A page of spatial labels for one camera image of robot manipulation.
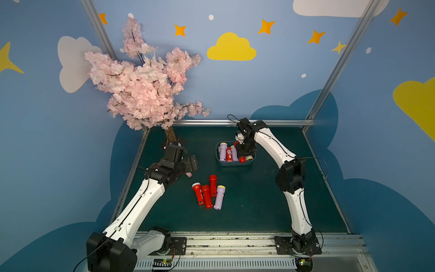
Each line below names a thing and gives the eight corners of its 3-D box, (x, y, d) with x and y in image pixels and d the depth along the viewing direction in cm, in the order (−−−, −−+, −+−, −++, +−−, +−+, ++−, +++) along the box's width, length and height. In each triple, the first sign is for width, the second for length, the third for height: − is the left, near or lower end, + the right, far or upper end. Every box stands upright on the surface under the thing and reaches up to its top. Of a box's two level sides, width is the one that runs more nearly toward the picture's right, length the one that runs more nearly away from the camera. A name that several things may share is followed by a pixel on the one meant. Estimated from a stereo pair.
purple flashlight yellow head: (212, 208, 86) (212, 207, 84) (217, 186, 94) (217, 184, 92) (221, 210, 86) (221, 209, 84) (225, 188, 94) (225, 186, 92)
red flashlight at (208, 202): (206, 209, 86) (206, 207, 84) (201, 188, 94) (201, 185, 91) (213, 207, 87) (213, 206, 84) (208, 186, 94) (207, 184, 92)
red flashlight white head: (199, 206, 87) (198, 204, 85) (191, 186, 94) (191, 184, 92) (207, 203, 88) (207, 201, 86) (199, 183, 95) (199, 181, 93)
